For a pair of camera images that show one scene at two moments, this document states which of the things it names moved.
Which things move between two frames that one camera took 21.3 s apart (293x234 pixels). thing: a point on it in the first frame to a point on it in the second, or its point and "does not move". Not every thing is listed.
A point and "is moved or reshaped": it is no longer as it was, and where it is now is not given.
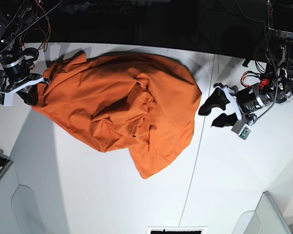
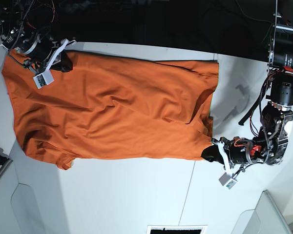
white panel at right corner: x=266 y=219 does not move
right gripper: x=245 y=102 to x=238 y=151
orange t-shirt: x=141 y=104 is moved or reshaped
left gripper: x=17 y=65 to x=41 y=51
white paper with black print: x=177 y=229 does not move
